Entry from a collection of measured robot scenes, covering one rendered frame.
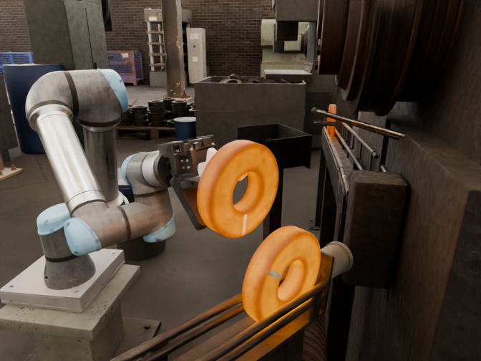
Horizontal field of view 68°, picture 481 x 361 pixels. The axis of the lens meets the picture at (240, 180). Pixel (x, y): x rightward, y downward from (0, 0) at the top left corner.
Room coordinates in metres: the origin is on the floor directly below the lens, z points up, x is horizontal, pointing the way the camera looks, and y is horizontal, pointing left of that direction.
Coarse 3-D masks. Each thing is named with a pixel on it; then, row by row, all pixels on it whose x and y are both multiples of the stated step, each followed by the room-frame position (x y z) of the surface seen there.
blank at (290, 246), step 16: (272, 240) 0.45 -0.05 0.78; (288, 240) 0.44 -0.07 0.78; (304, 240) 0.47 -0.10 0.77; (256, 256) 0.43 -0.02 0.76; (272, 256) 0.42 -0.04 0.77; (288, 256) 0.44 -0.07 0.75; (304, 256) 0.47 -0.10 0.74; (320, 256) 0.50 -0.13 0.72; (256, 272) 0.41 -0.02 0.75; (272, 272) 0.42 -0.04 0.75; (288, 272) 0.49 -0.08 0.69; (304, 272) 0.48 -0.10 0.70; (256, 288) 0.40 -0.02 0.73; (272, 288) 0.42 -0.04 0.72; (288, 288) 0.47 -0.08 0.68; (304, 288) 0.48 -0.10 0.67; (256, 304) 0.40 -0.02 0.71; (272, 304) 0.42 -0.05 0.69; (256, 320) 0.41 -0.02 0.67
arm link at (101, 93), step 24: (72, 72) 0.92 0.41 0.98; (96, 72) 0.94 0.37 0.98; (72, 96) 0.87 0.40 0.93; (96, 96) 0.91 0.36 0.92; (120, 96) 0.95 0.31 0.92; (96, 120) 0.92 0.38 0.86; (120, 120) 0.99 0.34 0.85; (96, 144) 0.95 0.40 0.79; (96, 168) 0.97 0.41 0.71; (120, 192) 1.08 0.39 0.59
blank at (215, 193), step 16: (240, 144) 0.52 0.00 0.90; (256, 144) 0.53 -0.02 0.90; (224, 160) 0.49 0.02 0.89; (240, 160) 0.50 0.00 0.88; (256, 160) 0.53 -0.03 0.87; (272, 160) 0.56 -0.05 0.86; (208, 176) 0.48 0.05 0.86; (224, 176) 0.48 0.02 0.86; (240, 176) 0.51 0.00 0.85; (256, 176) 0.54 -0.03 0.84; (272, 176) 0.56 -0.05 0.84; (208, 192) 0.47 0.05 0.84; (224, 192) 0.48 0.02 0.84; (256, 192) 0.55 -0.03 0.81; (272, 192) 0.56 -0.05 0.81; (208, 208) 0.47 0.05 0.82; (224, 208) 0.48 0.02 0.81; (240, 208) 0.52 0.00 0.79; (256, 208) 0.53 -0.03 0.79; (208, 224) 0.48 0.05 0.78; (224, 224) 0.48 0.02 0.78; (240, 224) 0.51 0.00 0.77; (256, 224) 0.54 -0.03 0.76
